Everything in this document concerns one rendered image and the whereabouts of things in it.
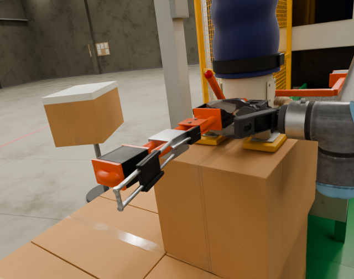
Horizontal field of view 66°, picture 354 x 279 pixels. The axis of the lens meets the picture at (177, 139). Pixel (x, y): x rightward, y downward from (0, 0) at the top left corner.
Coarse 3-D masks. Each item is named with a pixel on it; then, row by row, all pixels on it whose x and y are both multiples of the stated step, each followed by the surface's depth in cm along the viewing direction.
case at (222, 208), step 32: (160, 160) 88; (192, 160) 83; (224, 160) 80; (256, 160) 77; (288, 160) 81; (160, 192) 94; (192, 192) 84; (224, 192) 77; (256, 192) 70; (288, 192) 86; (160, 224) 100; (192, 224) 89; (224, 224) 81; (256, 224) 74; (288, 224) 90; (192, 256) 95; (224, 256) 85; (256, 256) 78
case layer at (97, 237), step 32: (128, 192) 151; (64, 224) 129; (96, 224) 126; (128, 224) 123; (32, 256) 111; (64, 256) 108; (96, 256) 106; (128, 256) 104; (160, 256) 102; (288, 256) 96
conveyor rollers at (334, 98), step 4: (304, 96) 308; (308, 96) 306; (312, 96) 304; (316, 96) 301; (320, 96) 299; (324, 96) 297; (328, 96) 295; (332, 96) 293; (336, 96) 291; (300, 100) 295; (308, 100) 290; (312, 100) 288; (316, 100) 286; (320, 100) 284; (324, 100) 282; (328, 100) 280; (332, 100) 278; (336, 100) 276; (316, 168) 150
